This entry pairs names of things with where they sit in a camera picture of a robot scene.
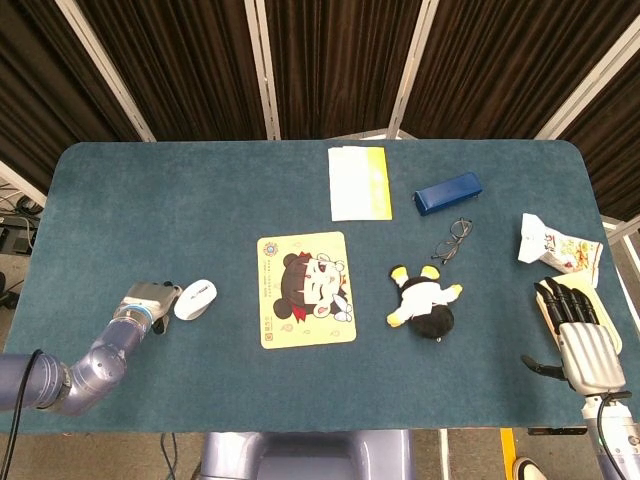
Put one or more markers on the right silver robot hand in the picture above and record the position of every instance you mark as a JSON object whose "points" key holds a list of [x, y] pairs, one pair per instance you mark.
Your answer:
{"points": [[590, 355]]}

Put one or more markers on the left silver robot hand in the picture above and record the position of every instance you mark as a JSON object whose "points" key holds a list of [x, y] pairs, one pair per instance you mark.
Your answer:
{"points": [[150, 297]]}

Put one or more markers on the white computer mouse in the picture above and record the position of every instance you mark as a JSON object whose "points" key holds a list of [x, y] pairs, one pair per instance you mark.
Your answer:
{"points": [[195, 300]]}

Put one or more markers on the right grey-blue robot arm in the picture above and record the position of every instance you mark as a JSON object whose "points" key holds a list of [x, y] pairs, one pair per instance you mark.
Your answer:
{"points": [[617, 435]]}

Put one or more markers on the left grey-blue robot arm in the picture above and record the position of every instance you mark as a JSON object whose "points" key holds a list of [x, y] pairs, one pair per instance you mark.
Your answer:
{"points": [[100, 360]]}

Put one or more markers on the yellow cartoon mouse pad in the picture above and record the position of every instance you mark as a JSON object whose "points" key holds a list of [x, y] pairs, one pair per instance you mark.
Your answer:
{"points": [[300, 335]]}

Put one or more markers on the beige notebook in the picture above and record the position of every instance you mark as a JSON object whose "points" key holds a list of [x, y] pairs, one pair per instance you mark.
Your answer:
{"points": [[610, 330]]}

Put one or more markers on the blue velvet table cover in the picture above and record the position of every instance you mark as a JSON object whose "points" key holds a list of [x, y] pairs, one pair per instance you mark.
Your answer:
{"points": [[150, 210]]}

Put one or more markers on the white snack bag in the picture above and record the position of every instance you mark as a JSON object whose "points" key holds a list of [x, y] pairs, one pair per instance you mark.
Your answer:
{"points": [[540, 240]]}

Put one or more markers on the white shoe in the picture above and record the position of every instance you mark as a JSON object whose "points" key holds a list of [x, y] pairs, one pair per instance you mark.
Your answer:
{"points": [[532, 470]]}

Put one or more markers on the black floor equipment box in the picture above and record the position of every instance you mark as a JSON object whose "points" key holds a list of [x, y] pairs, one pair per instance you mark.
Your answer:
{"points": [[17, 240]]}

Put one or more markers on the black and white penguin plush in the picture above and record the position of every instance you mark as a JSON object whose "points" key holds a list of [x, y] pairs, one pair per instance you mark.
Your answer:
{"points": [[425, 295]]}

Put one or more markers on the black-rimmed eyeglasses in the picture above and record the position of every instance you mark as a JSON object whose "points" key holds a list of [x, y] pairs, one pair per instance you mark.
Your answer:
{"points": [[461, 227]]}

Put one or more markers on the brown folding screen panel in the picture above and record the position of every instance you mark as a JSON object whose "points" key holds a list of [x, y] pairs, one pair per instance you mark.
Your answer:
{"points": [[340, 60], [190, 65], [500, 60], [615, 150], [45, 80]]}

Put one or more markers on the blue glasses case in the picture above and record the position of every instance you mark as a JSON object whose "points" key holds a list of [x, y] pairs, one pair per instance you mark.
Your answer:
{"points": [[445, 194]]}

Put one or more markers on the grey-blue robot torso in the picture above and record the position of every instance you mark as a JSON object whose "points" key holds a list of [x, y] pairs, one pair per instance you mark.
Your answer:
{"points": [[300, 455]]}

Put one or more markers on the white and yellow notebook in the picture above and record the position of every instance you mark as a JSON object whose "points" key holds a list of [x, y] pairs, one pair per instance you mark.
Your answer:
{"points": [[355, 190]]}

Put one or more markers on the black table bracket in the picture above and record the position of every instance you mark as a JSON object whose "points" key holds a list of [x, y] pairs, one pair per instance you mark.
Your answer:
{"points": [[555, 430]]}

